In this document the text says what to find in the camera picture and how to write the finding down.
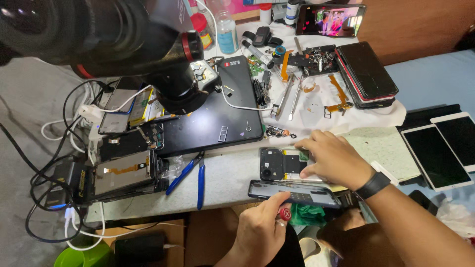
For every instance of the stack of phone screens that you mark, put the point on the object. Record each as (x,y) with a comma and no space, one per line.
(122,176)

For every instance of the pile of small parts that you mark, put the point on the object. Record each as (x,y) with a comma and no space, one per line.
(278,131)

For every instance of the black tray of screws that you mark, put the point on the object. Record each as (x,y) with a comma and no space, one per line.
(311,59)

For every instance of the person's leg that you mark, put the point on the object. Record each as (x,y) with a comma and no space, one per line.
(356,244)

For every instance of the clear bottle blue label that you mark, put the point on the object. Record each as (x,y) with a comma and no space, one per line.
(226,37)

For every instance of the black laptop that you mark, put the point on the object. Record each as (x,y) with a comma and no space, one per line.
(215,118)

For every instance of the red-capped jar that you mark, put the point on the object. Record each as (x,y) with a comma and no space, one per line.
(204,31)

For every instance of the red-capped screwdriver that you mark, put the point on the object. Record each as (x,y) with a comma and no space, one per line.
(285,214)

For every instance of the green circuit pieces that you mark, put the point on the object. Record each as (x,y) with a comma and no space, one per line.
(255,66)

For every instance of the green plastic bag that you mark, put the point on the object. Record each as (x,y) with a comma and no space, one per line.
(306,215)

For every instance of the white plastic card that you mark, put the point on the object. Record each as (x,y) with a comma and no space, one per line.
(386,173)

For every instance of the black microscope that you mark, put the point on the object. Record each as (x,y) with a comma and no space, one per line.
(104,33)

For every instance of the black wristband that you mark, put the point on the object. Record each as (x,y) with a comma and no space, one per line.
(373,185)

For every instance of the black power supply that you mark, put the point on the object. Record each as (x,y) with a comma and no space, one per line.
(68,183)

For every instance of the black phone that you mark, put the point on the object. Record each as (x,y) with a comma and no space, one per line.
(276,165)

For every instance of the white bottle red cap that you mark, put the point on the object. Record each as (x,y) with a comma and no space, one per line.
(265,14)

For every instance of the grey tube tool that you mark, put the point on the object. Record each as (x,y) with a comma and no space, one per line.
(258,55)

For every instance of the black phone frame parts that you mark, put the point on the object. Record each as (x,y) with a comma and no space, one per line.
(126,142)

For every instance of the white plastic bag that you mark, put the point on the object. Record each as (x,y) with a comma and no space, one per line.
(456,218)

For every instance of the person's right hand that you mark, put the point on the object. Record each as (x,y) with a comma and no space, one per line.
(337,159)

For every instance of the white bottle black band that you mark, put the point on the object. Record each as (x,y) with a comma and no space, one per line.
(292,13)

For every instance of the yellow-edged phone battery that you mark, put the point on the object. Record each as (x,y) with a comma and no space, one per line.
(143,107)

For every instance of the sim ejector pin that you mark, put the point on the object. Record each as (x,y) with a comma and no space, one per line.
(248,126)

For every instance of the silver sim tray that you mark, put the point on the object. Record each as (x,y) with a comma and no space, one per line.
(223,134)

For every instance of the black power bank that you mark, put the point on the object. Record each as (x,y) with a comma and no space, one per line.
(139,250)

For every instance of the pale green work mat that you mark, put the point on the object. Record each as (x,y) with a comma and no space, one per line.
(386,148)

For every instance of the white cloth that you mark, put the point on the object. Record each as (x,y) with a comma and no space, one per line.
(371,117)

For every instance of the phone with lit screen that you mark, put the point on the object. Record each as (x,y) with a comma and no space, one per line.
(330,20)

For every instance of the white tablet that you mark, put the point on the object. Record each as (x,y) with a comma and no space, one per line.
(434,157)
(458,139)

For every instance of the stack of black phones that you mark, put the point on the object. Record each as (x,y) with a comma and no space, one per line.
(367,74)

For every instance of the silver tweezers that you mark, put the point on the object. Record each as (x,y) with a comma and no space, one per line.
(284,98)
(295,100)

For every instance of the green plastic bowl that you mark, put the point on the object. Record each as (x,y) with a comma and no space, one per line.
(83,256)

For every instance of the pile of black parts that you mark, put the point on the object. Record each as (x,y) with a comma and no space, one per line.
(261,91)

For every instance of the grey phone frames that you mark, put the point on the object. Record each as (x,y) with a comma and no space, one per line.
(118,107)

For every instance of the blue-grey phone back cover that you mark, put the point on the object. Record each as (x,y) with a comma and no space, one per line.
(293,193)

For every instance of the person's left hand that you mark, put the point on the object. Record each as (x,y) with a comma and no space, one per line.
(256,233)

